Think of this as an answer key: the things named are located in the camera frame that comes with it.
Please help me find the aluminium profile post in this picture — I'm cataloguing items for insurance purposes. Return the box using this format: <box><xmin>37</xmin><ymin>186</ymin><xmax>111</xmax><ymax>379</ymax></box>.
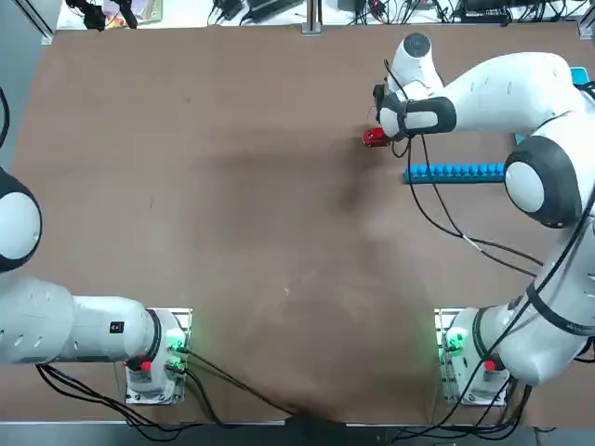
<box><xmin>300</xmin><ymin>0</ymin><xmax>324</xmax><ymax>36</ymax></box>

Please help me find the black power adapter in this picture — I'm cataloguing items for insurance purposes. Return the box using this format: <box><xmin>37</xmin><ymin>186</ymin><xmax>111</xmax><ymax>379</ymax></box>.
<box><xmin>245</xmin><ymin>0</ymin><xmax>303</xmax><ymax>15</ymax></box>

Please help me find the blue building block row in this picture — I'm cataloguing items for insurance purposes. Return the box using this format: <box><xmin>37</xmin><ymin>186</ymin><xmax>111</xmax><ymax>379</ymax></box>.
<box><xmin>402</xmin><ymin>162</ymin><xmax>508</xmax><ymax>185</ymax></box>

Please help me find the teal plastic bin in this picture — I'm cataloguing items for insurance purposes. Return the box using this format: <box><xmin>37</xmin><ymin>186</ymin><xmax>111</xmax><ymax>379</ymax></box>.
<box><xmin>514</xmin><ymin>66</ymin><xmax>590</xmax><ymax>145</ymax></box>

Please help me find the black clamp stand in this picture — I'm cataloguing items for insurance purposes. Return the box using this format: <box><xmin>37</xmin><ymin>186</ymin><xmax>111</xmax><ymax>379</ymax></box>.
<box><xmin>64</xmin><ymin>0</ymin><xmax>139</xmax><ymax>32</ymax></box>

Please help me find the colourful printed box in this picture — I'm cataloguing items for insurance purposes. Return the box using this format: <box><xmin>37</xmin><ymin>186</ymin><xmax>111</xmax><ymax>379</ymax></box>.
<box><xmin>104</xmin><ymin>0</ymin><xmax>164</xmax><ymax>24</ymax></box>

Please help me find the aluminium frame rail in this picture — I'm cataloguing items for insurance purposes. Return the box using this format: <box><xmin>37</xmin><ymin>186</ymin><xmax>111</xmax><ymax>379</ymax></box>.
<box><xmin>11</xmin><ymin>0</ymin><xmax>56</xmax><ymax>46</ymax></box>

